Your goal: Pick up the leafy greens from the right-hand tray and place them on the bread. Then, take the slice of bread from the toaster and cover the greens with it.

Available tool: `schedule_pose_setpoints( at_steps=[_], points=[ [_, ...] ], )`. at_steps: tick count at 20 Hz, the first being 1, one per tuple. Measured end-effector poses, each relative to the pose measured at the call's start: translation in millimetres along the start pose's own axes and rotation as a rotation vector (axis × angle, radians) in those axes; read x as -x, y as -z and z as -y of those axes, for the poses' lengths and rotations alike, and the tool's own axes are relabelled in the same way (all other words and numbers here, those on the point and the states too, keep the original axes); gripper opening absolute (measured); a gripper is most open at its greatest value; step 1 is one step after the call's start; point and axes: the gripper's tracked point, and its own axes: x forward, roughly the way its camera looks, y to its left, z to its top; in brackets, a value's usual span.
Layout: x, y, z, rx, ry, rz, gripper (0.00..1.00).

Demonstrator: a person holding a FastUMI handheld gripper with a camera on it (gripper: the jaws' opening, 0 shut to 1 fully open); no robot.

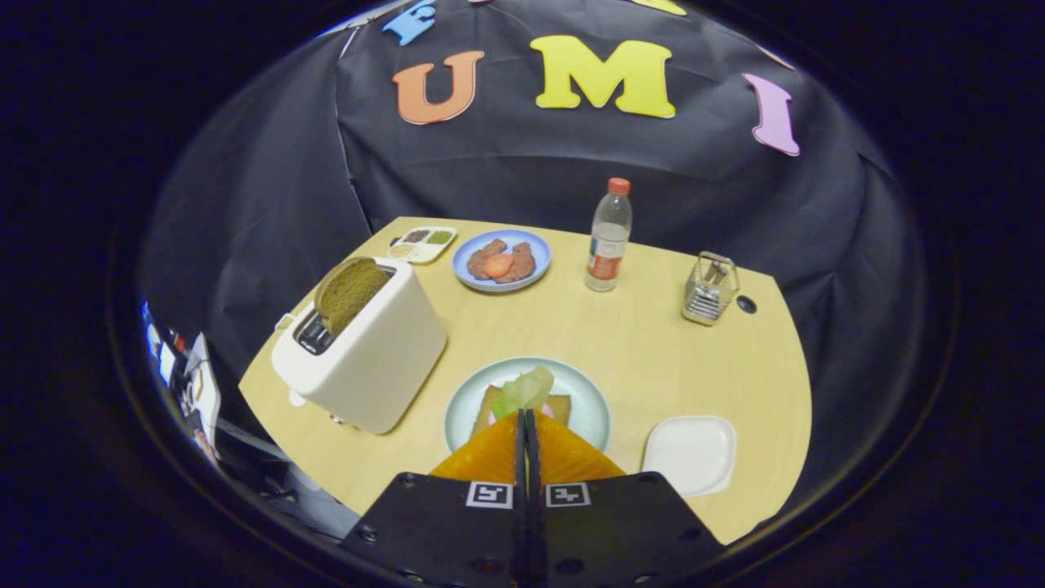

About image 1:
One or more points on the green lettuce leaf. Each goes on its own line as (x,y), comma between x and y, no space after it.
(529,390)

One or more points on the white toaster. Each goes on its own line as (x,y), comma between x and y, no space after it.
(375,367)

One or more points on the black backdrop cloth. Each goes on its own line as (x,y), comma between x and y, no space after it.
(506,171)

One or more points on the black table grommet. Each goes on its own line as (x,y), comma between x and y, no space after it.
(746,305)

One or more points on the brown meat piece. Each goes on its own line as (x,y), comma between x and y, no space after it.
(482,249)
(522,261)

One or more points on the blue plate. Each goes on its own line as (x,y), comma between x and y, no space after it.
(465,265)

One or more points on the white divided condiment tray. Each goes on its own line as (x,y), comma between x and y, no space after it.
(424,249)

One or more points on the small white square dish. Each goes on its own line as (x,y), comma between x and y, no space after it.
(690,453)

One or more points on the brown toast slice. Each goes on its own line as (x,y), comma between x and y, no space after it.
(351,292)

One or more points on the light green plate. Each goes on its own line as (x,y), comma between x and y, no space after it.
(588,400)

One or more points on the bread slice under lettuce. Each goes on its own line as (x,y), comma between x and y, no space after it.
(483,408)

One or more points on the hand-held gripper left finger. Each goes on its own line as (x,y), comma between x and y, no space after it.
(445,531)

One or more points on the white printed paper sheet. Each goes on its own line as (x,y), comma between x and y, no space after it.
(204,384)

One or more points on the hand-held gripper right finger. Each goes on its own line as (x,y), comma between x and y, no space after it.
(612,531)

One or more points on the clear bottle with red cap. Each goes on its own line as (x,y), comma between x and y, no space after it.
(608,245)

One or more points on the red tomato slice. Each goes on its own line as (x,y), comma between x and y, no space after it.
(498,265)

